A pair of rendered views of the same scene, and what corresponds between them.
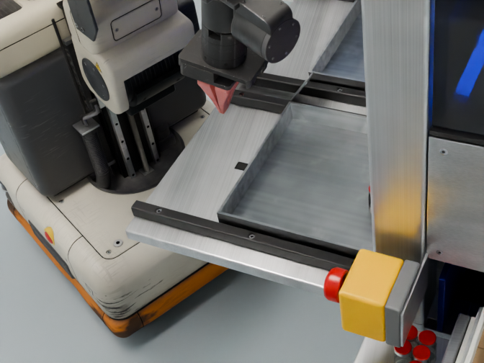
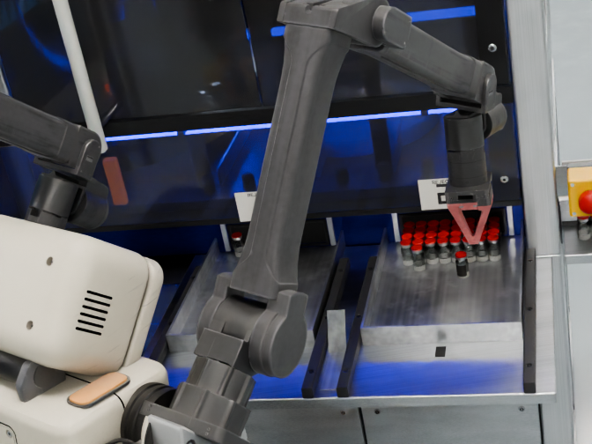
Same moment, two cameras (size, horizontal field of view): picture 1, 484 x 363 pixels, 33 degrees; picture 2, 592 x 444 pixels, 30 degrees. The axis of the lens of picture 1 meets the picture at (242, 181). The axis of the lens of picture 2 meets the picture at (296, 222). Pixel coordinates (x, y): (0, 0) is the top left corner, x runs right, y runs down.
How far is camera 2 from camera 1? 2.08 m
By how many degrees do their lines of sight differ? 83
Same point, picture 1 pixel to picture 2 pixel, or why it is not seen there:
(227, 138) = (404, 373)
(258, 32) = (499, 107)
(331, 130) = (376, 318)
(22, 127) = not seen: outside the picture
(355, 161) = (411, 298)
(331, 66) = not seen: hidden behind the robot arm
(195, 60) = (486, 185)
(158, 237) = (552, 370)
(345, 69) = not seen: hidden behind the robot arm
